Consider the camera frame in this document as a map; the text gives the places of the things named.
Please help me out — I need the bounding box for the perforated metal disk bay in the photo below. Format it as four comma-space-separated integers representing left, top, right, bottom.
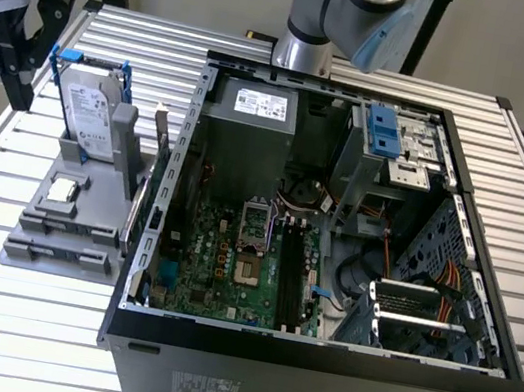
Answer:
331, 270, 504, 372

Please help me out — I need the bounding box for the silver CPU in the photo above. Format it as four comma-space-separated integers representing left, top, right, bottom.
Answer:
46, 175, 80, 207

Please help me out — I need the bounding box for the grey power supply unit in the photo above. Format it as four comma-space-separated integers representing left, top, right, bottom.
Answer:
184, 71, 305, 211

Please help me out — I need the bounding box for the metal socket cover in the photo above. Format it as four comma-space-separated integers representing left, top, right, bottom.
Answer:
234, 192, 278, 257

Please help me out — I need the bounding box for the grey parts rack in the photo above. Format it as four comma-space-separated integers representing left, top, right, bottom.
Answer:
0, 86, 169, 292

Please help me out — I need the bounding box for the orange wire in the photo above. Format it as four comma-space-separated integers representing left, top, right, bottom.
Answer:
375, 229, 400, 283

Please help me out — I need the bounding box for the locking lever wire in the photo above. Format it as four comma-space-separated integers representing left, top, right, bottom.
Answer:
263, 205, 286, 256

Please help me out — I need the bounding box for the black PC case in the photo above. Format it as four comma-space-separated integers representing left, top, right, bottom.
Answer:
85, 36, 524, 392

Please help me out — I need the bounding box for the teal board connector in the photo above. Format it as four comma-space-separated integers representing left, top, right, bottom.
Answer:
155, 259, 181, 290

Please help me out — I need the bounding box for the red yellow power wire bundle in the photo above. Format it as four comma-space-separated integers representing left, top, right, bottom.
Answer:
428, 259, 468, 327

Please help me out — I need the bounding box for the yellow tipped cable connector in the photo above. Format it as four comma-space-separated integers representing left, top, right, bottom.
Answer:
244, 28, 277, 45

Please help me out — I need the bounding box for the green motherboard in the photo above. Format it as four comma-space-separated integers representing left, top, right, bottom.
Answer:
145, 186, 341, 340

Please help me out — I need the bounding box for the blue plastic drive latch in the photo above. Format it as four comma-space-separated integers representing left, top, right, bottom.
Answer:
359, 102, 406, 161

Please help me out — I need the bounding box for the black looped cable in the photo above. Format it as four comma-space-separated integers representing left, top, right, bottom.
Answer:
330, 246, 381, 310

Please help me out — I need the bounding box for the hard disk in blue carrier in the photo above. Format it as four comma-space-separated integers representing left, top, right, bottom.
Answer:
29, 41, 139, 167

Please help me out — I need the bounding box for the CPU socket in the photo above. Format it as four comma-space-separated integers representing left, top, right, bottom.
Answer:
229, 250, 267, 289

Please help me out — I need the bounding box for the blue flat cable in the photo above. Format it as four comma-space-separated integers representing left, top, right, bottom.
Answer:
308, 283, 340, 303

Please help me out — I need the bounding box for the black case fan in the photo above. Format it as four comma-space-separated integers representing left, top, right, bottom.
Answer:
170, 139, 211, 226

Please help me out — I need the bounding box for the black RAM slot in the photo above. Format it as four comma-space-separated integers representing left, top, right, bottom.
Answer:
279, 218, 314, 334
267, 216, 300, 331
272, 217, 306, 332

